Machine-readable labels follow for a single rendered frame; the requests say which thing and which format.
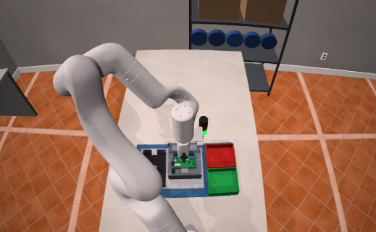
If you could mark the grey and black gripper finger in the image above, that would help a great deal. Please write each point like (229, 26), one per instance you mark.
(184, 157)

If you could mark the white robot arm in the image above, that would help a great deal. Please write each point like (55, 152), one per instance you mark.
(133, 177)

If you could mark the green circuit board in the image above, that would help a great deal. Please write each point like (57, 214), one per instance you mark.
(189, 162)

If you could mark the red bin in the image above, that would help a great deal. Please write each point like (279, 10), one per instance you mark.
(220, 155)

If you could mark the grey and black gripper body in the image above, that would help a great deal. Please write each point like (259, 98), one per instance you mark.
(183, 148)

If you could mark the green open bin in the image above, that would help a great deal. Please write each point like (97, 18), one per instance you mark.
(222, 179)

